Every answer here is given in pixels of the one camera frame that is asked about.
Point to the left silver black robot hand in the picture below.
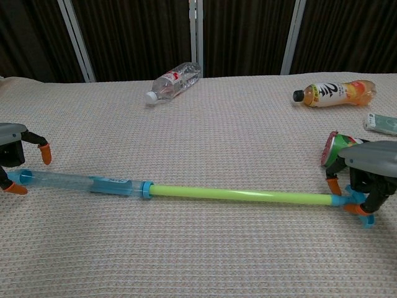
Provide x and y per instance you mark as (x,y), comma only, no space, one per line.
(12,152)

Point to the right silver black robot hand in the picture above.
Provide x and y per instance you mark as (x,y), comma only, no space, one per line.
(372,161)

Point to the clear blue water gun barrel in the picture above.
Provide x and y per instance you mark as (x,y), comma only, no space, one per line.
(77,183)

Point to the green chips can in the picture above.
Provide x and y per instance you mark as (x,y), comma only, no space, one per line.
(335,149)

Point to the orange tea drink bottle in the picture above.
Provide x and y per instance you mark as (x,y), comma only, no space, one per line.
(335,93)

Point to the black pleated screen panel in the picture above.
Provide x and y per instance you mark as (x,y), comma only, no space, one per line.
(133,34)
(245,34)
(350,34)
(31,37)

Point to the clear plastic water bottle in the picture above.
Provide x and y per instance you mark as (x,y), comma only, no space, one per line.
(173,82)

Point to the beige woven tablecloth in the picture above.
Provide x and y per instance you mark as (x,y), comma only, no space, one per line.
(198,242)

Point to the grey metal screen frame post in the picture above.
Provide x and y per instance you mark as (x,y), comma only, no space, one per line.
(77,40)
(195,34)
(293,37)

